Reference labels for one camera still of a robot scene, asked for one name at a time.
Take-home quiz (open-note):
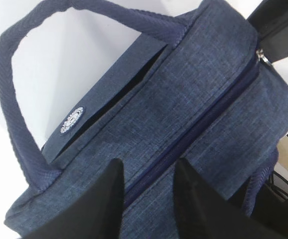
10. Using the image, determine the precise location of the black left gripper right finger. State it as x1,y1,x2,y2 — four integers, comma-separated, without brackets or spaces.
175,158,288,239

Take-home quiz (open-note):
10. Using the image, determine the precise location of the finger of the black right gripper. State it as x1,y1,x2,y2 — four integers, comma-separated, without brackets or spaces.
248,0,288,62

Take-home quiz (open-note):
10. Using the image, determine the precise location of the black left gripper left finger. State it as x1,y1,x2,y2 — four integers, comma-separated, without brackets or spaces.
25,158,124,239

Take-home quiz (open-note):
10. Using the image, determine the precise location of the silver zipper pull ring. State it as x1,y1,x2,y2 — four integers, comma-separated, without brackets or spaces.
256,48,272,68

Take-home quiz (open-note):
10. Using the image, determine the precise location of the dark blue lunch bag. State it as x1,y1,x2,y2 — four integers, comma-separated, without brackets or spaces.
0,0,288,239

